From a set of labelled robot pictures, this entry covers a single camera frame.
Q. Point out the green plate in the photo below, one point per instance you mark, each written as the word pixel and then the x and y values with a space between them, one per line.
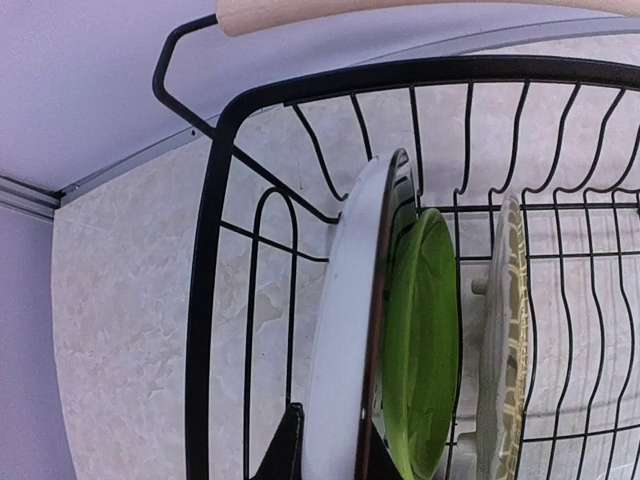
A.
pixel 421 349

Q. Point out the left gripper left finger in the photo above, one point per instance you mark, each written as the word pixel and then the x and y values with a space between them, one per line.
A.
pixel 282 460

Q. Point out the left aluminium corner post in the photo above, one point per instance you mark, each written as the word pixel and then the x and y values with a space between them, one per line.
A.
pixel 31 200

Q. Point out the woven bamboo tray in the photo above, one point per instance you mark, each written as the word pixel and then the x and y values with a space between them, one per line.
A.
pixel 504 351

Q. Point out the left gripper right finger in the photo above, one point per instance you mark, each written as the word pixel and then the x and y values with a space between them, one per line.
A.
pixel 380 465

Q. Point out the black wire dish rack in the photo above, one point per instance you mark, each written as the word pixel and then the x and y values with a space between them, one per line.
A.
pixel 559 130

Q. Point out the white blue-striped plate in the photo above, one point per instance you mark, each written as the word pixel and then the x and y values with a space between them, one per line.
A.
pixel 339 409

